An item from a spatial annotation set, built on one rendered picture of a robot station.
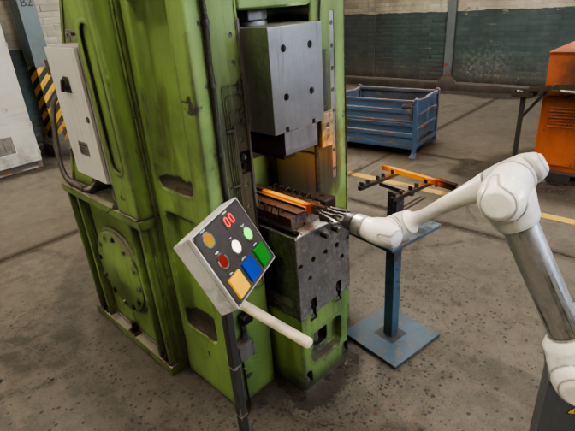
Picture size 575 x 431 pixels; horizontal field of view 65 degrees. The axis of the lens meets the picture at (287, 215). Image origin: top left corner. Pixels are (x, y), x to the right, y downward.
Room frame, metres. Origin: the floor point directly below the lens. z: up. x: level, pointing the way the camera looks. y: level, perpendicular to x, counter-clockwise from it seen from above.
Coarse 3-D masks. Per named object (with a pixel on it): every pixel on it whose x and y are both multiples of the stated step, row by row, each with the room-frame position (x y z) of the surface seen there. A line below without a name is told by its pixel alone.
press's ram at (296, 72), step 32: (256, 32) 1.80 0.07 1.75; (288, 32) 1.84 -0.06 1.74; (320, 32) 1.96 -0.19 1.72; (256, 64) 1.82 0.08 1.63; (288, 64) 1.83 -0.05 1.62; (320, 64) 1.96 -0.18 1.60; (256, 96) 1.83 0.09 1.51; (288, 96) 1.82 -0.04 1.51; (320, 96) 1.96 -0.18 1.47; (256, 128) 1.84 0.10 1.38; (288, 128) 1.82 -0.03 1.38
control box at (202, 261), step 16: (224, 208) 1.48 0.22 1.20; (240, 208) 1.55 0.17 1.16; (208, 224) 1.36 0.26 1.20; (224, 224) 1.41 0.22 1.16; (240, 224) 1.48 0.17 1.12; (192, 240) 1.26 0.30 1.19; (224, 240) 1.36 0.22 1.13; (240, 240) 1.43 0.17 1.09; (256, 240) 1.49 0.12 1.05; (192, 256) 1.25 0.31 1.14; (208, 256) 1.26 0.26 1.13; (240, 256) 1.37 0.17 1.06; (272, 256) 1.51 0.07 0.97; (192, 272) 1.26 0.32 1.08; (208, 272) 1.23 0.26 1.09; (224, 272) 1.26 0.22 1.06; (208, 288) 1.24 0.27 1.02; (224, 288) 1.22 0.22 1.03; (224, 304) 1.22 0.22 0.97; (240, 304) 1.22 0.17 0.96
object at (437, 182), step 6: (384, 168) 2.33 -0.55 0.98; (390, 168) 2.30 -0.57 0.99; (396, 168) 2.29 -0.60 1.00; (402, 174) 2.24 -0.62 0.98; (408, 174) 2.21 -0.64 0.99; (414, 174) 2.18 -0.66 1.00; (420, 174) 2.17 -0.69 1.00; (432, 180) 2.09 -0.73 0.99; (438, 180) 2.06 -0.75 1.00; (444, 180) 2.06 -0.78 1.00; (444, 186) 2.04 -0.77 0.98; (450, 186) 2.02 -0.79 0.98; (456, 186) 2.00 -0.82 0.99
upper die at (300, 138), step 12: (252, 132) 1.94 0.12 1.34; (288, 132) 1.82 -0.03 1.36; (300, 132) 1.86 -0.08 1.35; (312, 132) 1.91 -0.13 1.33; (252, 144) 1.94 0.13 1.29; (264, 144) 1.88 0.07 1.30; (276, 144) 1.83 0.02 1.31; (288, 144) 1.81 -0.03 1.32; (300, 144) 1.86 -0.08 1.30; (312, 144) 1.91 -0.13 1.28
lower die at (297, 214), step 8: (280, 192) 2.08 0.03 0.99; (288, 192) 2.07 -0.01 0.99; (264, 200) 2.00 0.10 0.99; (272, 200) 2.00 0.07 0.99; (280, 200) 1.98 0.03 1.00; (304, 200) 1.97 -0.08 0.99; (288, 208) 1.90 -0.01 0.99; (296, 208) 1.89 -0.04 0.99; (304, 208) 1.87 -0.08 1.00; (264, 216) 1.92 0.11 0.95; (280, 216) 1.84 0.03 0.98; (288, 216) 1.83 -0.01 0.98; (296, 216) 1.82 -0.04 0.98; (304, 216) 1.86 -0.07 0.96; (312, 216) 1.90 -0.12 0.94; (288, 224) 1.81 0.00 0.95; (296, 224) 1.82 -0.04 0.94
